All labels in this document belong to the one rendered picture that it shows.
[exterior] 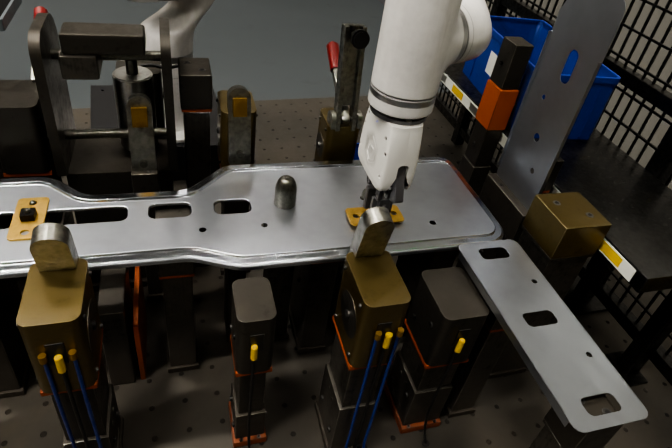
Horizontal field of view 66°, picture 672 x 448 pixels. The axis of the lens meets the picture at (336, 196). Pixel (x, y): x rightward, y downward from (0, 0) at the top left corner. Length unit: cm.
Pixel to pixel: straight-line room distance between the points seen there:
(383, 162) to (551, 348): 30
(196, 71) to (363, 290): 45
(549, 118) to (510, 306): 30
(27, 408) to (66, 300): 38
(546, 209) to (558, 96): 17
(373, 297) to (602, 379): 28
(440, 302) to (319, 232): 19
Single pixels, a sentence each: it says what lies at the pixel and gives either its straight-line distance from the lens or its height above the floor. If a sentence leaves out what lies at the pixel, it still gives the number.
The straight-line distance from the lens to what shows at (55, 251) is 61.
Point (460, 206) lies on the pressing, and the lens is 85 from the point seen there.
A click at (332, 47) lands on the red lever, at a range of 95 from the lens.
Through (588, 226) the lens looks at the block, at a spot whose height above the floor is 106.
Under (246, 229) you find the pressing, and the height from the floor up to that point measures 100.
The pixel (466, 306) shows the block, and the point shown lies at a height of 98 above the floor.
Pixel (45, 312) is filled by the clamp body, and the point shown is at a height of 105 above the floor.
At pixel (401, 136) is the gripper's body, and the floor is 117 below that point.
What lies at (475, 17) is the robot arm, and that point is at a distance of 67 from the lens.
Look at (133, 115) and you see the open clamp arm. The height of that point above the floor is 108.
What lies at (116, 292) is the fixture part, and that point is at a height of 87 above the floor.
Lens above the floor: 148
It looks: 37 degrees down
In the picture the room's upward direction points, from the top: 9 degrees clockwise
